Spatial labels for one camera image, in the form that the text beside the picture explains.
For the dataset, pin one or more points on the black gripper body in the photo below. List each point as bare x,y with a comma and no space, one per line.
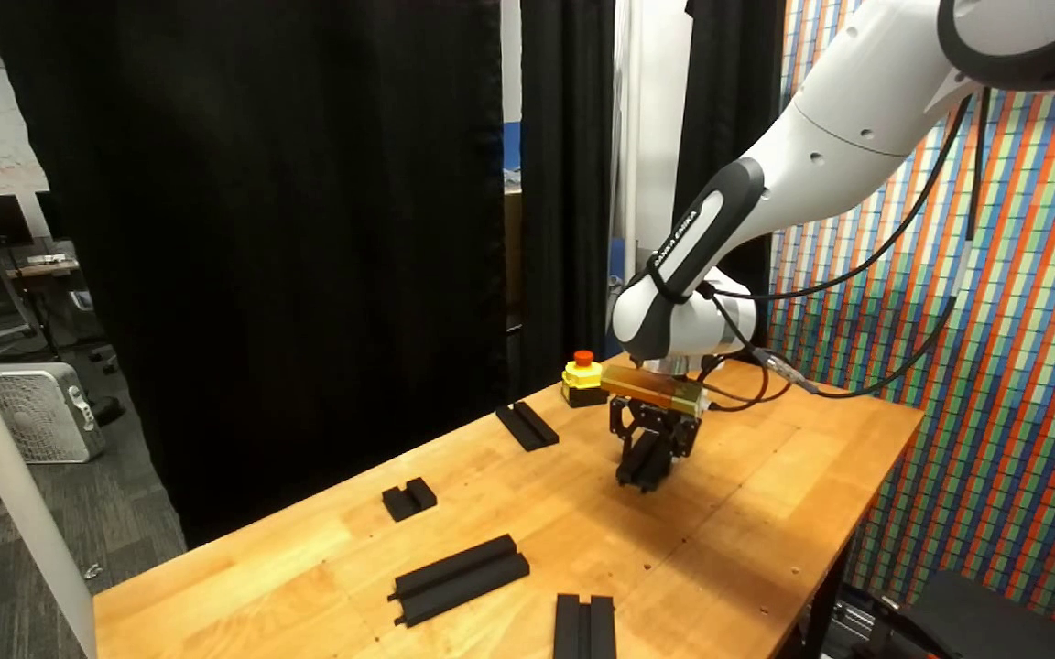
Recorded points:
657,426

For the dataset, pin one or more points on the long black track piece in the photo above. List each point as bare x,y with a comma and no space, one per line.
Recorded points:
582,628

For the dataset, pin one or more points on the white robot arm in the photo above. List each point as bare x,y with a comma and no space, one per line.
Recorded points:
868,110

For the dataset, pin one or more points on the yellow emergency stop button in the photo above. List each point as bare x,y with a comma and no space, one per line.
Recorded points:
582,381

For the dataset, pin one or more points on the small black track piece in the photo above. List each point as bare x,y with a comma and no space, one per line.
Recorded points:
408,501

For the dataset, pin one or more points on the black curtain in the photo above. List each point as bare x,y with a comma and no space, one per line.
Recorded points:
721,76
566,183
248,242

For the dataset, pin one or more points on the black box white label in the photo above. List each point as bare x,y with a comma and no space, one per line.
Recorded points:
862,636

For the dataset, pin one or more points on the black equipment case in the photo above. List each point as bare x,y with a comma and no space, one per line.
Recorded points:
1003,625

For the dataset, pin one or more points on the white computer case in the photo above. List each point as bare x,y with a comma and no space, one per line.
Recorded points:
53,415

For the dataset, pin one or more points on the dark desk device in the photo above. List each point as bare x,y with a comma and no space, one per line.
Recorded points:
46,257

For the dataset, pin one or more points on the wrist mounted camera bar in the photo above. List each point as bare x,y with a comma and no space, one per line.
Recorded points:
657,391

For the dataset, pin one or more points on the colourful checkered wall panel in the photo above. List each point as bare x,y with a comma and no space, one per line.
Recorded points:
1040,488

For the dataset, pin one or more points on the white frame pole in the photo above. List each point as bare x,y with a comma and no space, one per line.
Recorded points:
14,488

